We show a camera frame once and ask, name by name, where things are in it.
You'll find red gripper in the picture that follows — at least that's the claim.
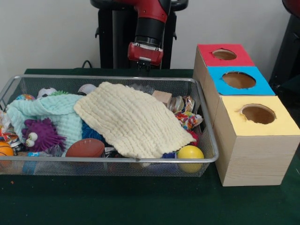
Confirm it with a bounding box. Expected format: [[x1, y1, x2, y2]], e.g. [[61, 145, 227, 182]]
[[128, 42, 164, 75]]

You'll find clear plastic packet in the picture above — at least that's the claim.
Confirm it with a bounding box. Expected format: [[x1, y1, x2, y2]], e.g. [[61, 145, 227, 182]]
[[130, 83, 155, 94]]

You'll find clear mesh bin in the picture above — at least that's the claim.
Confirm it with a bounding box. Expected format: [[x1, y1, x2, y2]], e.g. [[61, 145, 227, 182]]
[[0, 74, 219, 178]]

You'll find small wooden block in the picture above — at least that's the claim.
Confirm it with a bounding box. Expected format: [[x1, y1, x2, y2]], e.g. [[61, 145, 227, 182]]
[[152, 90, 173, 106]]

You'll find cream yellow cloth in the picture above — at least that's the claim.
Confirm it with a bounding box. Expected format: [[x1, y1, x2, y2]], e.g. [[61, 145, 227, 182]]
[[74, 82, 196, 159]]

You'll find white ball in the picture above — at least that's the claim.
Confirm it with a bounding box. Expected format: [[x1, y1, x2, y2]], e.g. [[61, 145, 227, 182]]
[[77, 84, 97, 96]]

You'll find colourful crinkly packet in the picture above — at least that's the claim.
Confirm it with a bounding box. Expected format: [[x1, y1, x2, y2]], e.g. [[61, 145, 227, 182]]
[[175, 111, 203, 131]]

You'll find yellow ball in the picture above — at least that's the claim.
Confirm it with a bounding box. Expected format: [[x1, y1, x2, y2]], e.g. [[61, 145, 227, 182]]
[[177, 145, 205, 173]]

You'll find mint green cloth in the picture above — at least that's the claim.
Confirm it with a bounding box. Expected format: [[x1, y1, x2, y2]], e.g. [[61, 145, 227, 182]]
[[6, 94, 85, 150]]

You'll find brown toy football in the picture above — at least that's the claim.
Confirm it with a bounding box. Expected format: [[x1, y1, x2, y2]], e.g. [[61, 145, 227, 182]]
[[65, 138, 105, 158]]

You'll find small soccer ball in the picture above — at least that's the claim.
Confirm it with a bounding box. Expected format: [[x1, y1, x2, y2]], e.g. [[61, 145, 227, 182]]
[[37, 88, 57, 99]]

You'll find purple spiky toy with eyes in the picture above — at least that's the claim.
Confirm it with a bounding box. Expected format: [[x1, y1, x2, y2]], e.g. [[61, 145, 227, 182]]
[[22, 118, 67, 152]]

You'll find dark green table cloth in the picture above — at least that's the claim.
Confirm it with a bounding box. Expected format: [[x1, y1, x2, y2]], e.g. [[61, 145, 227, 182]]
[[0, 68, 300, 225]]

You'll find black chair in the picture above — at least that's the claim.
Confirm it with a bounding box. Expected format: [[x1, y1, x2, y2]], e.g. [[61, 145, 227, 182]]
[[270, 5, 300, 94]]

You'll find orange toy basketball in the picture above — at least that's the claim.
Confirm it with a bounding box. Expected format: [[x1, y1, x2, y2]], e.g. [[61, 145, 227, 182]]
[[0, 141, 15, 158]]

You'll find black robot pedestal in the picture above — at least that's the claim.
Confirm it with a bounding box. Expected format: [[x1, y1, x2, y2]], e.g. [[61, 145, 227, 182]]
[[90, 0, 188, 70]]

